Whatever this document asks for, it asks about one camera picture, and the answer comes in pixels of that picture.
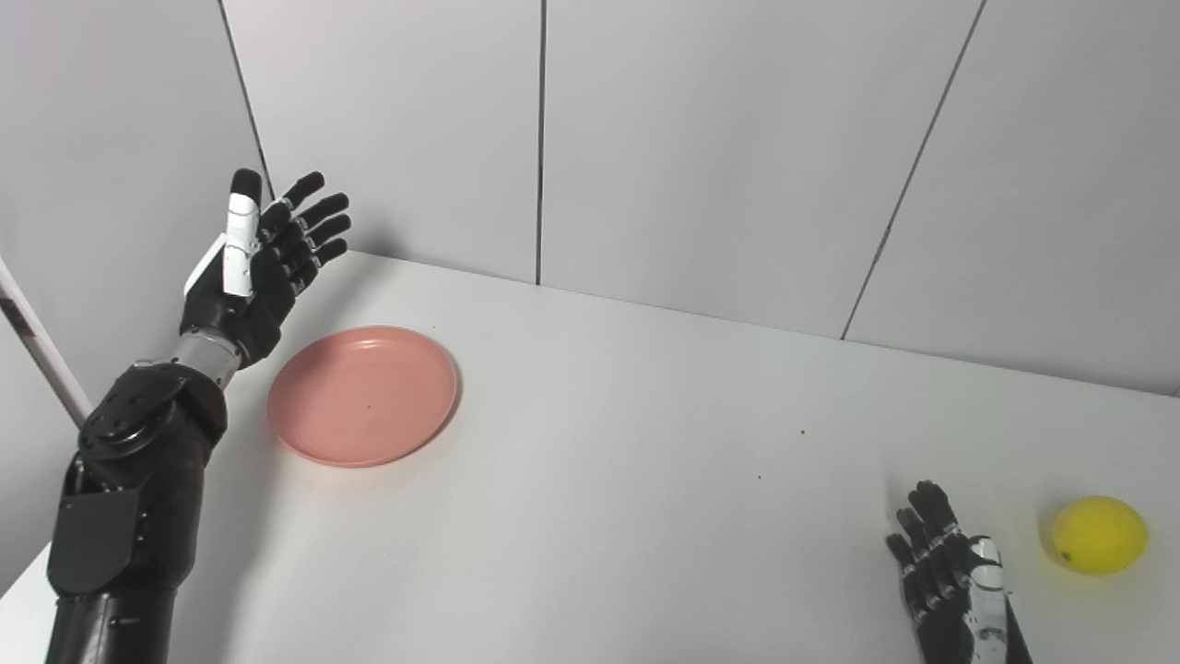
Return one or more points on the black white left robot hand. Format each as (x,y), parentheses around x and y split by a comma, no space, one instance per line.
(263,295)

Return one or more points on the white slanted bar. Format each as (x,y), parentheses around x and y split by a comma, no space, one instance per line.
(41,346)

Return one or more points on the pink round plate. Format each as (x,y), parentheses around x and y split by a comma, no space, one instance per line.
(364,397)

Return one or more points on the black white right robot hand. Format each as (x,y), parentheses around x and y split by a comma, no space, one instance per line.
(945,618)

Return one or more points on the yellow lemon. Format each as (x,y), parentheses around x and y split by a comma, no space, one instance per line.
(1097,535)

